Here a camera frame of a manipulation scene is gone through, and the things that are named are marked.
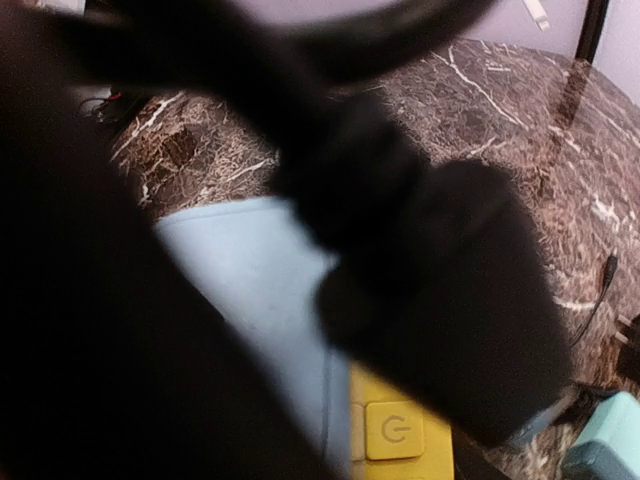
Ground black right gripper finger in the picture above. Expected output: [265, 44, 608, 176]
[1, 1, 334, 479]

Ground light blue USB charger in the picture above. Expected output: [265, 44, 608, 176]
[155, 197, 351, 479]

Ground yellow cube plug adapter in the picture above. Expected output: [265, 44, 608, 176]
[350, 364, 454, 480]

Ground black USB cable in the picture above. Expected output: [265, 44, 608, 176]
[49, 0, 576, 449]

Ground teal small charger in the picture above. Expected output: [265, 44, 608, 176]
[561, 392, 639, 480]

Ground black power adapter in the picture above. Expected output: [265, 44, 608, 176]
[569, 254, 640, 384]

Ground black frame post right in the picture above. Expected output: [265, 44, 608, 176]
[575, 0, 610, 63]

